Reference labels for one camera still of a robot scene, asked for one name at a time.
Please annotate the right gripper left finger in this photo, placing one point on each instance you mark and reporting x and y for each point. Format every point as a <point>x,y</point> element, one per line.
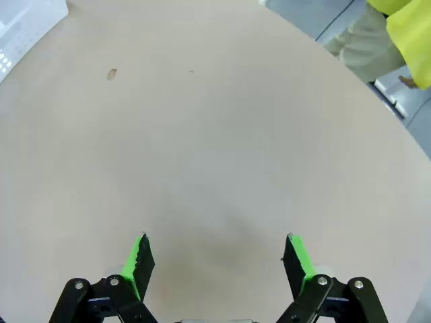
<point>141,269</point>

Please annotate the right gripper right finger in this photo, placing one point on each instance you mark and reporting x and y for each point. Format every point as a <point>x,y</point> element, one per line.
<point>296,266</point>

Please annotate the white perforated plastic basket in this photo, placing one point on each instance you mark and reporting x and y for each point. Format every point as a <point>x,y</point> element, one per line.
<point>23,27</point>

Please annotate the person's left forearm yellow sleeve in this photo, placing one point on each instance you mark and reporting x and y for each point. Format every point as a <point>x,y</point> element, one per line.
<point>414,43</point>

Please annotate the person's left hand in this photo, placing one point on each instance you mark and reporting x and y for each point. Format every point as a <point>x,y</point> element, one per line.
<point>408,81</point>

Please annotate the person in yellow shirt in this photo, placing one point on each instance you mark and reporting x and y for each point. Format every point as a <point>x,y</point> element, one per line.
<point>367,43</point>

